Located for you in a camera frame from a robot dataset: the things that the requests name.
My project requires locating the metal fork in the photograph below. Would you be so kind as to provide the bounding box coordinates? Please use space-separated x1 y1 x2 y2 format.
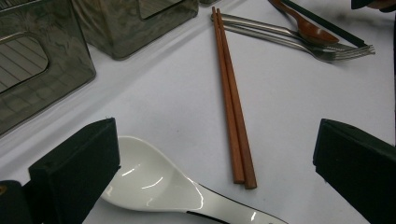
222 24 376 63

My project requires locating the brown wooden chopstick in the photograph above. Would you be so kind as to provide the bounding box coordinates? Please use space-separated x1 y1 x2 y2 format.
216 7 258 190
211 6 246 185

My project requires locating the black chopstick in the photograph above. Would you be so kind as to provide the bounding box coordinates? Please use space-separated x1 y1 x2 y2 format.
279 0 369 49

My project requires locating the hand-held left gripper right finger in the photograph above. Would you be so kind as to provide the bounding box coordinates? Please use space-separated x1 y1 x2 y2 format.
312 118 396 224

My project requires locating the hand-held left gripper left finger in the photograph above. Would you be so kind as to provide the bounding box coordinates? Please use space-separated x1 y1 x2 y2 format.
28 117 121 224

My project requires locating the white ceramic spoon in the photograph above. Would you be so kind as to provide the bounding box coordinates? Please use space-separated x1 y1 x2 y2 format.
101 135 288 224

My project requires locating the brown wooden spoon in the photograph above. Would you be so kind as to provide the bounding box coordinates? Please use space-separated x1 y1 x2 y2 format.
268 0 340 45

